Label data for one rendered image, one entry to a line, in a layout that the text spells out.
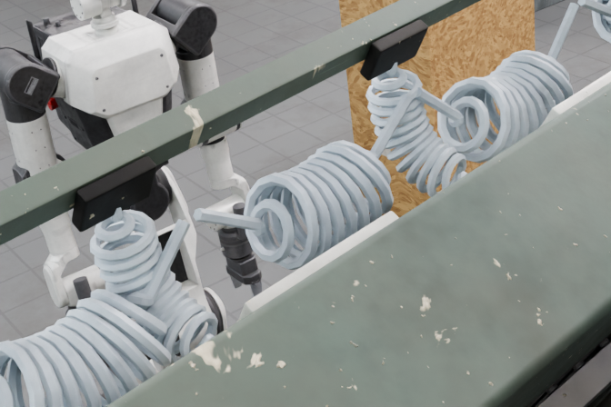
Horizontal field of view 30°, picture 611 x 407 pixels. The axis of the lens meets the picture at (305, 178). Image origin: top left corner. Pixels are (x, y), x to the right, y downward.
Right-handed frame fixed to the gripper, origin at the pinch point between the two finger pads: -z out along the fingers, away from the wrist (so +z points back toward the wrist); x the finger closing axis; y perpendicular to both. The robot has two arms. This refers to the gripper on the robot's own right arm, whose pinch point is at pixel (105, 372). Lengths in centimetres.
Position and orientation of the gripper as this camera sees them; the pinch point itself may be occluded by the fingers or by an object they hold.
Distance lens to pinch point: 285.5
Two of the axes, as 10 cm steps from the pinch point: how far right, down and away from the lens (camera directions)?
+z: -2.5, -9.3, -2.7
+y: 8.2, -3.5, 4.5
